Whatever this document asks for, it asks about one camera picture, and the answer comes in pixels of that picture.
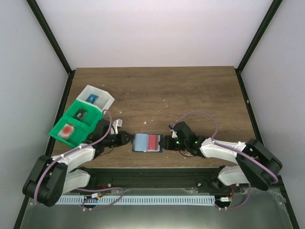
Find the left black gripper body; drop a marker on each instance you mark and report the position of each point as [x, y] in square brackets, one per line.
[121, 139]

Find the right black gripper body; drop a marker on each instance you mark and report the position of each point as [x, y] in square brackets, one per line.
[169, 142]

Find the blue card holder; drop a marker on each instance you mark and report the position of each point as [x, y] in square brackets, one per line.
[140, 143]

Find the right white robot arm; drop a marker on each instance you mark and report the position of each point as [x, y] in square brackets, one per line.
[254, 163]

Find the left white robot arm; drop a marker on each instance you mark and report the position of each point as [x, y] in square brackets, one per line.
[53, 176]

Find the black VIP card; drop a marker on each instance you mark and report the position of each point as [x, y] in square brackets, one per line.
[80, 114]

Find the red white card in bin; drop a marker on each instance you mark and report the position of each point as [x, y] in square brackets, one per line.
[66, 131]

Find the blue card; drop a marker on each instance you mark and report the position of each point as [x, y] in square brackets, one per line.
[92, 98]

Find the green bin upper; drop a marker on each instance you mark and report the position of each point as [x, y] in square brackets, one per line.
[92, 117]

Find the green bin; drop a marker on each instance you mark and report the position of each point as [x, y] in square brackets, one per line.
[78, 136]
[92, 117]

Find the white plastic bin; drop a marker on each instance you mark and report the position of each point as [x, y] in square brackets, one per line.
[98, 98]

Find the green bin lower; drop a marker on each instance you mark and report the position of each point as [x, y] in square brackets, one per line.
[78, 136]

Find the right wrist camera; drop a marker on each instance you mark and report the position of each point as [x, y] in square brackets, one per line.
[174, 135]

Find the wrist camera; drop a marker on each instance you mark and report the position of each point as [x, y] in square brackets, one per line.
[115, 126]
[174, 135]

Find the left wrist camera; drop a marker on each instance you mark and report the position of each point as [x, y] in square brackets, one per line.
[115, 126]

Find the black aluminium front rail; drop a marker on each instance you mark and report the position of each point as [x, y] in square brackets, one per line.
[201, 179]

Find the light blue slotted cable duct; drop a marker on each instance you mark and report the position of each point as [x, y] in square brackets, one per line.
[139, 200]

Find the left black frame post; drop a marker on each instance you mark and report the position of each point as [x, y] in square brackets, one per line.
[49, 34]

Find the black frame post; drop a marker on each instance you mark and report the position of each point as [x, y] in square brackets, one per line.
[49, 34]
[275, 4]

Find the right black frame post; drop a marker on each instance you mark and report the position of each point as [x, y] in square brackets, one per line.
[275, 4]

